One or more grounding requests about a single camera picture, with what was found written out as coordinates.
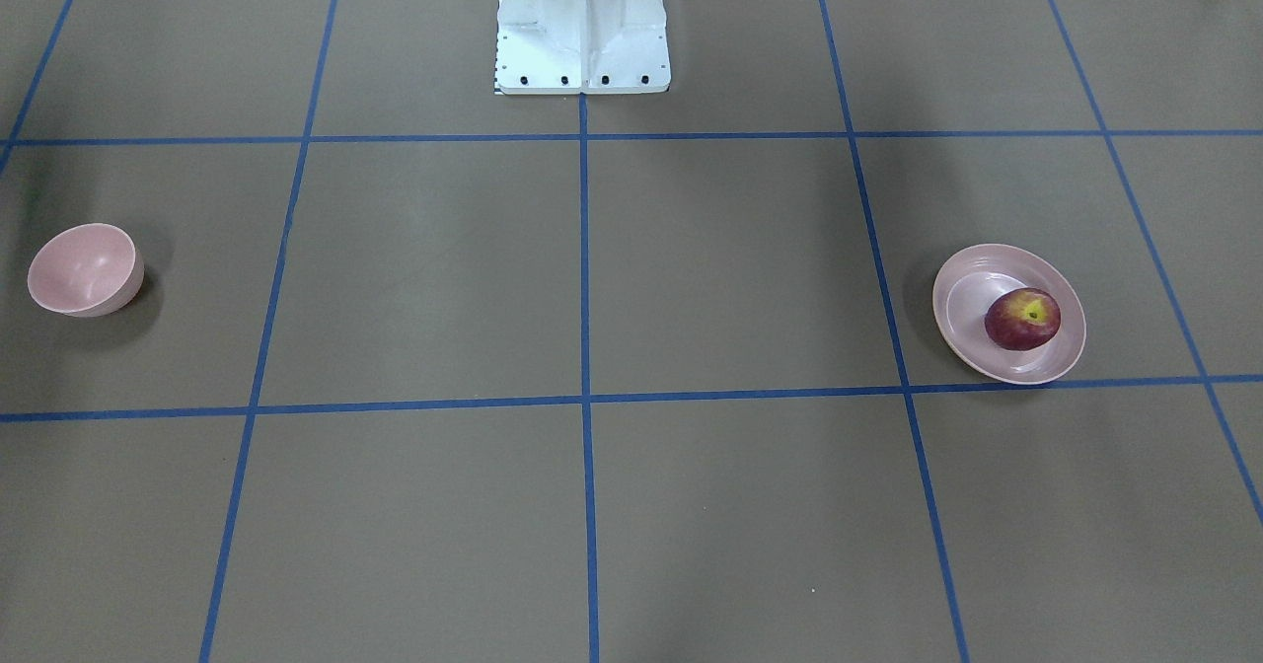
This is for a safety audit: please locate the pink bowl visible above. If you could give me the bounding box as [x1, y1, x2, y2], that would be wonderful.
[27, 224, 145, 318]

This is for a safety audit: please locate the red apple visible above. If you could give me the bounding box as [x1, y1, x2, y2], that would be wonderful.
[984, 288, 1062, 351]

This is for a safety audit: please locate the pink plate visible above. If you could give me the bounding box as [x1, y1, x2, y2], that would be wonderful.
[932, 244, 1087, 386]

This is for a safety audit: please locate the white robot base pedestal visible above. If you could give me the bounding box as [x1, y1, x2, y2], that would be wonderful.
[493, 0, 672, 96]

